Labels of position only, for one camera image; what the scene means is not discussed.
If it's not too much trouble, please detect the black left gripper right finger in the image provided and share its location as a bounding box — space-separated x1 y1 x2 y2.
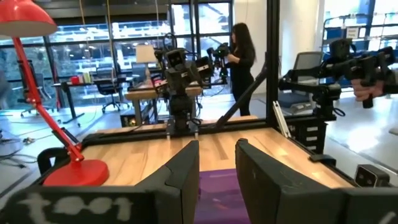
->
234 138 398 224

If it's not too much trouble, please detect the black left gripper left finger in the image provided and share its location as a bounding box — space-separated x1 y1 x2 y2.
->
0 139 200 224

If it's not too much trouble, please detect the purple plastic supply box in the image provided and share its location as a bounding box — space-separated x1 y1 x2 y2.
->
193 168 252 224

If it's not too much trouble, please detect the background wooden table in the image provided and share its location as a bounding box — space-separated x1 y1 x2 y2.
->
124 82 205 127

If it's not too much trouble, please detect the red desk lamp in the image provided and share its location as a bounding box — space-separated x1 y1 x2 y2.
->
0 0 110 187

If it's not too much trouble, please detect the person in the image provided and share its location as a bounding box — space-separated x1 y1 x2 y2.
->
224 21 258 117

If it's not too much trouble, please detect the black drawer cabinet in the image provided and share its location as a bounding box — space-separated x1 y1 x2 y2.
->
285 119 329 155

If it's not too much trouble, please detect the black office chair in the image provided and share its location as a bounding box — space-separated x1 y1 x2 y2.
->
17 58 56 118
93 66 131 114

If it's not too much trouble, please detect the white strip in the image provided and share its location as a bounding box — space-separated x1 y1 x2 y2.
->
272 100 292 139

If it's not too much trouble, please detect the background desk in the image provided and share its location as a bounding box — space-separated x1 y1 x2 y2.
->
51 71 103 125

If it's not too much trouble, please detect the grey office chair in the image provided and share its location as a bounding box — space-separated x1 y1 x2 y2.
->
277 51 325 114

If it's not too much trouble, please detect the person's hand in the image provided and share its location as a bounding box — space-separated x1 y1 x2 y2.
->
351 77 386 103

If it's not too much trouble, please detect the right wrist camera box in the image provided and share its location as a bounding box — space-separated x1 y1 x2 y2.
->
164 47 188 69

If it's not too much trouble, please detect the table-level camera box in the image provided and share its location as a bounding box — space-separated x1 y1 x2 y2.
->
354 164 392 189

